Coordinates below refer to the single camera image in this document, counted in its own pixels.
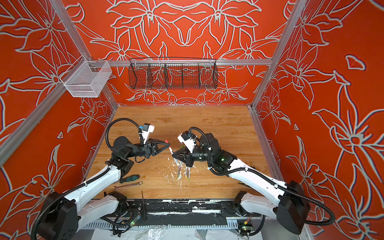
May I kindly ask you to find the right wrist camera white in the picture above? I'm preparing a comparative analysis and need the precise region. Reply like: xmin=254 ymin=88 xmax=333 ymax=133
xmin=178 ymin=131 xmax=196 ymax=153

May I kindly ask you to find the metal wrench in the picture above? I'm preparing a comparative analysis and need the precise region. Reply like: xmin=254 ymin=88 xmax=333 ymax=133
xmin=114 ymin=181 xmax=143 ymax=191

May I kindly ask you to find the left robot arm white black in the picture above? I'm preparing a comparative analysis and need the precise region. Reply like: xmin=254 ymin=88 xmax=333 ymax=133
xmin=31 ymin=119 xmax=170 ymax=240

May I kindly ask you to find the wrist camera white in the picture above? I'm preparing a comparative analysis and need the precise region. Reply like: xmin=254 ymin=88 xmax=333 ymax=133
xmin=139 ymin=123 xmax=155 ymax=144
xmin=178 ymin=131 xmax=196 ymax=153

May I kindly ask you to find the black wire basket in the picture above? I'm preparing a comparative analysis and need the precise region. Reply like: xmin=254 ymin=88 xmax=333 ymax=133
xmin=128 ymin=58 xmax=219 ymax=90

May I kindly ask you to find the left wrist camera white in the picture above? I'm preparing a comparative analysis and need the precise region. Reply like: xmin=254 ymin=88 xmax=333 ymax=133
xmin=139 ymin=123 xmax=155 ymax=144

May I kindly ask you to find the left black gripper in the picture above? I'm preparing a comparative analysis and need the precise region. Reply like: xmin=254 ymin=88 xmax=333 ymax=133
xmin=126 ymin=139 xmax=170 ymax=161

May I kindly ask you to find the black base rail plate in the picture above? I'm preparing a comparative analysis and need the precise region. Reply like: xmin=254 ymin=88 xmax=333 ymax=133
xmin=127 ymin=199 xmax=260 ymax=218

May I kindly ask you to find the white mesh basket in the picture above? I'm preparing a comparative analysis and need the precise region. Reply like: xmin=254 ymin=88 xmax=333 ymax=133
xmin=60 ymin=60 xmax=112 ymax=98

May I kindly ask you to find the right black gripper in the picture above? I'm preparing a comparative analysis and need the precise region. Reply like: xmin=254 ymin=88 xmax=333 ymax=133
xmin=171 ymin=145 xmax=215 ymax=168

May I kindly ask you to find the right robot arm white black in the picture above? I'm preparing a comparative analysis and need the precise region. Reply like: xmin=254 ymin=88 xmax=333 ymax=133
xmin=172 ymin=127 xmax=336 ymax=235

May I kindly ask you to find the green handle screwdriver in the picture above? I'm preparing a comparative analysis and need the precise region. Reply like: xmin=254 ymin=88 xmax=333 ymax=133
xmin=119 ymin=175 xmax=140 ymax=184

